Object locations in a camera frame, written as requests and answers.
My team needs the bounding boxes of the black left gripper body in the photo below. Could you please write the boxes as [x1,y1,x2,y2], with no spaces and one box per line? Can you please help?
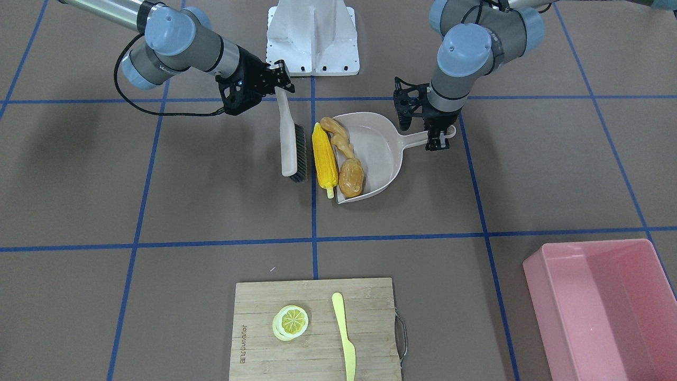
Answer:
[392,77,460,132]

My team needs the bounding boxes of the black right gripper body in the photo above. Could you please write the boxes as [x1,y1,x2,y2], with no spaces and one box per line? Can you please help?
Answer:
[216,47,275,116]

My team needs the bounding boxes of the beige plastic dustpan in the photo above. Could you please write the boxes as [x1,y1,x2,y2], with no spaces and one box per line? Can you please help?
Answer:
[333,112,428,205]

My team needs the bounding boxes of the beige brush black bristles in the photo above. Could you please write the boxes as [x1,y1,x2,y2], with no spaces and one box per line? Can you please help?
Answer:
[275,87,307,183]

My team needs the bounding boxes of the tan toy ginger root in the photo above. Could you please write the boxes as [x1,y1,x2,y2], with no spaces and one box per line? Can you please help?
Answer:
[320,117,356,159]

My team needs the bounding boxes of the brown toy potato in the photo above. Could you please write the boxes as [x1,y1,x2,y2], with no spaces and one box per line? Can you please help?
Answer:
[338,158,364,198]

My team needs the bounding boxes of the yellow toy corn cob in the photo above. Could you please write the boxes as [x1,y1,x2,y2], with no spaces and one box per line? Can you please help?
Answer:
[312,122,339,198]

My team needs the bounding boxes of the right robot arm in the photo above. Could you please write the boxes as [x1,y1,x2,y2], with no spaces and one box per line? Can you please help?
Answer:
[68,1,295,116]

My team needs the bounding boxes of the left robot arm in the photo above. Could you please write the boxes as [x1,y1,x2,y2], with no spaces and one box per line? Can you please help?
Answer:
[394,1,551,151]

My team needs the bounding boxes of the pink plastic bin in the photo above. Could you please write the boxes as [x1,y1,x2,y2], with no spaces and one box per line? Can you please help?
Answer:
[523,239,676,380]

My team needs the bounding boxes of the yellow plastic toy knife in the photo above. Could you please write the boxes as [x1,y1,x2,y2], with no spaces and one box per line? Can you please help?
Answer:
[332,292,357,380]

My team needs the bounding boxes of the yellow toy lemon slices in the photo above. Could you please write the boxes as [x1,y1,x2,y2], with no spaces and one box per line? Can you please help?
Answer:
[272,305,309,341]

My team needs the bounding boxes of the wooden cutting board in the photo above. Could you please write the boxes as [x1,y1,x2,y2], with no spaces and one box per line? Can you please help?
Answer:
[228,278,402,380]

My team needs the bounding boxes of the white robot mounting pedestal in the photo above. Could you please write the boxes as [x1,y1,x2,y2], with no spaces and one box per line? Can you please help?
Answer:
[266,1,360,77]

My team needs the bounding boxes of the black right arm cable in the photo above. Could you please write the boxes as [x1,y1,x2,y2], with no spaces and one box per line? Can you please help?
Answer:
[113,33,227,117]

